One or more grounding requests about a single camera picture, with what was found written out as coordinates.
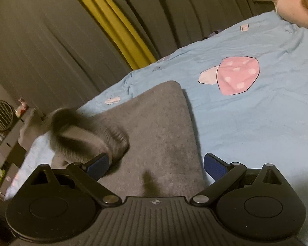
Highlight grey knit pants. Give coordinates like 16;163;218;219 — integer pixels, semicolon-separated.
49;81;206;198

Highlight dark desk with clutter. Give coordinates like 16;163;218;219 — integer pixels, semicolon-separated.
0;110;28;201

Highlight grey cloth on desk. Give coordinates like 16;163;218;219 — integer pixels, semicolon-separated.
18;109;46;151

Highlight round black fan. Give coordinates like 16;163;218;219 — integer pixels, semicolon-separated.
0;100;15;132

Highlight light blue mushroom bedsheet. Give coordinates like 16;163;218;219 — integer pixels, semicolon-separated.
3;10;308;246

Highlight grey curtain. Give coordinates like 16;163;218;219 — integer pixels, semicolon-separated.
0;0;273;113

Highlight yellow curtain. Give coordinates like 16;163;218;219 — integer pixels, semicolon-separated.
80;0;156;70

